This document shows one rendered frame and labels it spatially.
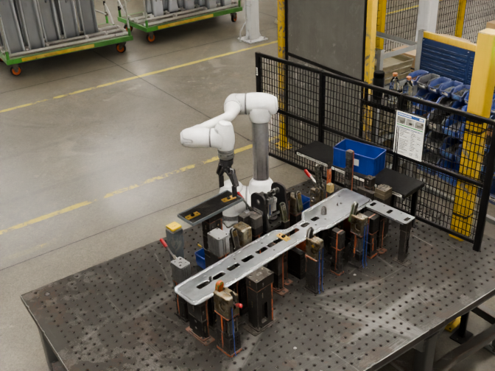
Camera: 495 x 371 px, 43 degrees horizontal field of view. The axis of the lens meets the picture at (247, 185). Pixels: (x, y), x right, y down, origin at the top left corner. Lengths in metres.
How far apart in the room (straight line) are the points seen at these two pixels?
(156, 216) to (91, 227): 0.57
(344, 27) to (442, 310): 2.84
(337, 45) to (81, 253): 2.81
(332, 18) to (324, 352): 3.26
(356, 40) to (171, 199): 2.18
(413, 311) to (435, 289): 0.24
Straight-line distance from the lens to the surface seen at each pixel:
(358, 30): 5.49
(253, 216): 3.58
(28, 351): 4.60
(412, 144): 4.03
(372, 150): 4.20
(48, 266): 5.32
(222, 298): 3.04
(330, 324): 3.43
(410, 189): 3.98
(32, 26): 9.82
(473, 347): 4.14
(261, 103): 3.85
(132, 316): 3.56
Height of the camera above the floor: 2.99
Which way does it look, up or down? 30 degrees down
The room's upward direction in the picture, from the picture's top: 2 degrees counter-clockwise
